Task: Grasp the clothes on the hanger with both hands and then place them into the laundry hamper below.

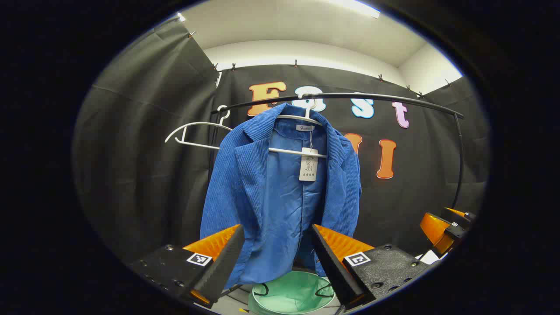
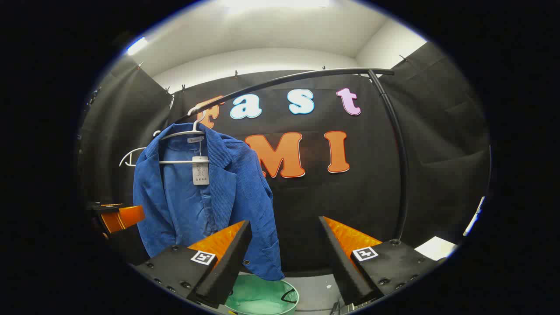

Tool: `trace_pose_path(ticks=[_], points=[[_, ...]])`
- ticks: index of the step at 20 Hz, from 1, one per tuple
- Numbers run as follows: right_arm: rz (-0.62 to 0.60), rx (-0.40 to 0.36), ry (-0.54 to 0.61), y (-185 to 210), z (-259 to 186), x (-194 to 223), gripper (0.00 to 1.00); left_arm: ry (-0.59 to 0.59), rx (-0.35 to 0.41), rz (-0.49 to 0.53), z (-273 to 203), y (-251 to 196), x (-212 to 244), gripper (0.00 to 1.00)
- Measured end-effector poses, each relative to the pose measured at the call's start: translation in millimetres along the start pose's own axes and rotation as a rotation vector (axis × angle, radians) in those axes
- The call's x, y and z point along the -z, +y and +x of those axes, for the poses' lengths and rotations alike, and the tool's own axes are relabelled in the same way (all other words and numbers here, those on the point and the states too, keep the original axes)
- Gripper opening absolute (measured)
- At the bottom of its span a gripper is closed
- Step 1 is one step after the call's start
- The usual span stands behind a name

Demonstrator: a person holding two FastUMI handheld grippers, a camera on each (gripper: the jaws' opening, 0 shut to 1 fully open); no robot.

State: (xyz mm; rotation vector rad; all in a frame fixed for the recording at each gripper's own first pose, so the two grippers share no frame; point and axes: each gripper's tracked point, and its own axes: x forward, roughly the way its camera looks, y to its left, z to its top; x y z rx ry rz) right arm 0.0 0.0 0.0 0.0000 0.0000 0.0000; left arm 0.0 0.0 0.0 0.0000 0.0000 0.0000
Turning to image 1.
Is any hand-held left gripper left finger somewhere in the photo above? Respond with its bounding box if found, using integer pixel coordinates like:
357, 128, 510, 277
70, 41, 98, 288
129, 224, 245, 309

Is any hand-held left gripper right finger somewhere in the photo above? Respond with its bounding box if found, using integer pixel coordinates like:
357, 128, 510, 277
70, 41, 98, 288
310, 224, 431, 311

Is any green laundry hamper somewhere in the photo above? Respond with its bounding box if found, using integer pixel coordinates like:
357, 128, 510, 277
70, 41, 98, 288
247, 270, 337, 315

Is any blue corduroy jacket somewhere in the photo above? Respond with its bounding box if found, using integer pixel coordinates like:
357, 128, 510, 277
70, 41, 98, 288
200, 103, 363, 289

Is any white hanger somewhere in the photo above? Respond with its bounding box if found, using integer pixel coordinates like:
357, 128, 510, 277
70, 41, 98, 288
164, 105, 232, 150
268, 93, 329, 158

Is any black clothes rack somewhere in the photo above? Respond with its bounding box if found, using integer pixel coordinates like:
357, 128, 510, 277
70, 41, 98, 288
209, 92, 465, 210

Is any black backdrop cloth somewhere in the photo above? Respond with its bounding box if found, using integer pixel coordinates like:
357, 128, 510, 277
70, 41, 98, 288
72, 17, 490, 265

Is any row of small cloth clips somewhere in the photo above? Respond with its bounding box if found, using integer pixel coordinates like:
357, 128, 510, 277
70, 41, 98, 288
189, 31, 451, 98

